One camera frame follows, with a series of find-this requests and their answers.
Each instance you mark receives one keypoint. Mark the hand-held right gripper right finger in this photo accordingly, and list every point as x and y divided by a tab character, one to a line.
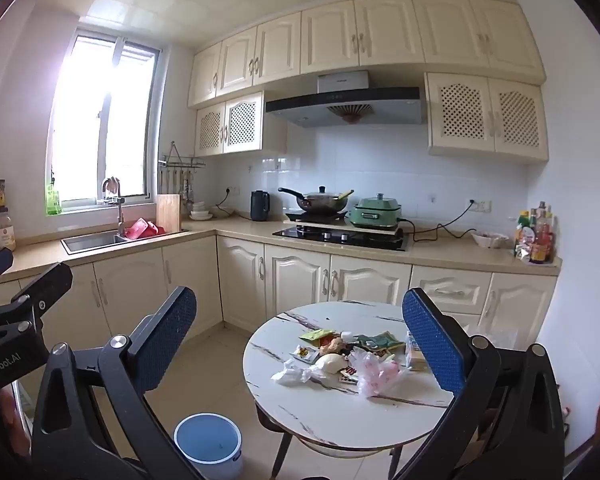
430	345

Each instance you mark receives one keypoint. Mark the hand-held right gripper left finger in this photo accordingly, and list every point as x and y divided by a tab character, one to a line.
180	325

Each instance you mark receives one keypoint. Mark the blue plastic bin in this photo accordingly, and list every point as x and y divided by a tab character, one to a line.
205	440

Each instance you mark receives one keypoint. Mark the clear oil bottle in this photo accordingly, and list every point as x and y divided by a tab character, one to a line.
2	235

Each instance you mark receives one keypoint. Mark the green yellow-edged seasoning packet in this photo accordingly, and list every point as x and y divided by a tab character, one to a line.
382	342

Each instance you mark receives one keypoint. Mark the steel sink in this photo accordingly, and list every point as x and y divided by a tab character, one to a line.
87	242

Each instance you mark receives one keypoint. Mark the pink white plastic bag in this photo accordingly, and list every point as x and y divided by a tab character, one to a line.
375	375

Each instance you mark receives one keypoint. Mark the green dish soap bottle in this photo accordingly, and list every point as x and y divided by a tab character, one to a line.
53	202

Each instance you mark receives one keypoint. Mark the brown ginger root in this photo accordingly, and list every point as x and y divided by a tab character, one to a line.
333	345

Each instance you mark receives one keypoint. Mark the metal faucet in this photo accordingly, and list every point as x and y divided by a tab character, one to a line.
120	210

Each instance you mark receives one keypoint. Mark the red plastic basin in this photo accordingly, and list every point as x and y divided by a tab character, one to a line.
142	229

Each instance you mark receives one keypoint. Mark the pale potato piece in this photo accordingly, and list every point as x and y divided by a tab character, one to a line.
328	363

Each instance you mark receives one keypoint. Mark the wooden cutting board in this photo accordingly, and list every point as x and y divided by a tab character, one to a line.
169	212

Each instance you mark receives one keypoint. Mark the stack of white bowls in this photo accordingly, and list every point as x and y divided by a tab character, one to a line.
200	212

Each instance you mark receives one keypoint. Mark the yellow green small packet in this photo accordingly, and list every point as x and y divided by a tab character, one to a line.
316	335

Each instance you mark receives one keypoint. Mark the white crumpled tissue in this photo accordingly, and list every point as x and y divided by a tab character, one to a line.
290	375

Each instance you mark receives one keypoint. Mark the white bowl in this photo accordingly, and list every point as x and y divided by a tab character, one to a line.
490	240

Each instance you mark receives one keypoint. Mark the cream lower cabinets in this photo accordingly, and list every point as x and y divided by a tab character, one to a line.
300	280

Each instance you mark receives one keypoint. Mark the cream cabinets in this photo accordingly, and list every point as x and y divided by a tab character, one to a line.
300	280
330	40

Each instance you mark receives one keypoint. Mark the round white marble table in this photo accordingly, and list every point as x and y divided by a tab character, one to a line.
310	410

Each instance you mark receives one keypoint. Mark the black gas stove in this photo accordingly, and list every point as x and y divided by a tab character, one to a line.
340	240

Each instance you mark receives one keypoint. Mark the green electric cooker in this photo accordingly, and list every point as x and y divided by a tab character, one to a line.
380	212

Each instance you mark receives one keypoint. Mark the black electric kettle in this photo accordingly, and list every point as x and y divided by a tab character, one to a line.
260	207

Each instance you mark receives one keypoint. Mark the cluster of condiment bottles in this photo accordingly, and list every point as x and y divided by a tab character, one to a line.
535	240

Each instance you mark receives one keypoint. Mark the hanging utensil rack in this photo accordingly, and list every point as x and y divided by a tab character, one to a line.
180	162

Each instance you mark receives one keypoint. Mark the kitchen window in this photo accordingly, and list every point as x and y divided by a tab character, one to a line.
90	125

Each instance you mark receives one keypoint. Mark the black wok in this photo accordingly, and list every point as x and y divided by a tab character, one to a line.
320	202

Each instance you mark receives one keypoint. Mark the cream lattice door cabinet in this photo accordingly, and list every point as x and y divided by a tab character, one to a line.
480	115
240	122

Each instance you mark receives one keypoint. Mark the range hood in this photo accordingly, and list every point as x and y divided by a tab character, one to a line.
345	107

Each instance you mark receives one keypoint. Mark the cream upper cabinets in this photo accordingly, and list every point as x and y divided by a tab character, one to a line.
330	40

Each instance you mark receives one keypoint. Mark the white wall socket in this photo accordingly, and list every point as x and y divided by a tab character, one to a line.
232	191
480	205

